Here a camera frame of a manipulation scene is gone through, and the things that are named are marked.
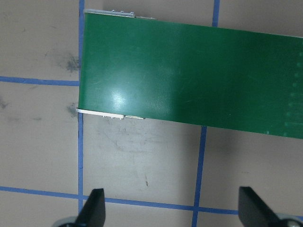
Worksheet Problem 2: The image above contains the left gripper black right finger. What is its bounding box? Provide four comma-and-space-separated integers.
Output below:
238, 186, 281, 227

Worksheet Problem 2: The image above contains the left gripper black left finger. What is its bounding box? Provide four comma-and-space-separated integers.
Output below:
75, 189, 106, 227

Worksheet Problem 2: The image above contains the green conveyor belt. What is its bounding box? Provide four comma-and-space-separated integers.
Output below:
77, 9, 303, 139

